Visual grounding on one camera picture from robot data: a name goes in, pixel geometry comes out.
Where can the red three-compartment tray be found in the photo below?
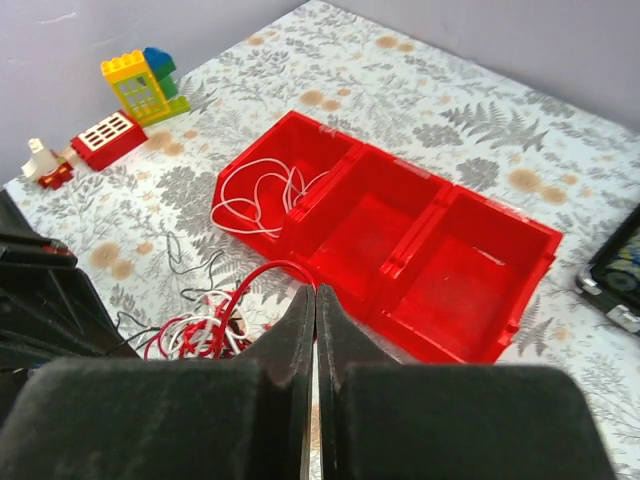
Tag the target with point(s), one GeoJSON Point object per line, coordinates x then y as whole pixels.
{"type": "Point", "coordinates": [437, 269]}

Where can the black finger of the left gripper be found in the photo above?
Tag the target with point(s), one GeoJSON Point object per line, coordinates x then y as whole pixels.
{"type": "Point", "coordinates": [49, 307]}

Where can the floral table mat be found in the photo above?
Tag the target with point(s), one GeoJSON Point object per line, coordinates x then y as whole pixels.
{"type": "Point", "coordinates": [141, 228]}

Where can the black poker chip case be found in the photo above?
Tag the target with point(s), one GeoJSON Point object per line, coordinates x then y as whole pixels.
{"type": "Point", "coordinates": [610, 280]}

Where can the red white window brick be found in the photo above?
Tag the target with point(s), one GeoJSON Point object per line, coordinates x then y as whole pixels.
{"type": "Point", "coordinates": [107, 141]}

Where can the small white red toy figure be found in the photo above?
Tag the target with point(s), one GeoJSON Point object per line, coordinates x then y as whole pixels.
{"type": "Point", "coordinates": [46, 168]}

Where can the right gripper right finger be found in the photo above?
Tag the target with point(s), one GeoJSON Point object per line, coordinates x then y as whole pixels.
{"type": "Point", "coordinates": [381, 419]}

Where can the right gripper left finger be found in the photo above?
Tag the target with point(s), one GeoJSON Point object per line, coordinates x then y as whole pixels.
{"type": "Point", "coordinates": [243, 418]}

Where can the yellow green toy brick house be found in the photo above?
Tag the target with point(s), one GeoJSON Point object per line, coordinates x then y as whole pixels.
{"type": "Point", "coordinates": [142, 81]}

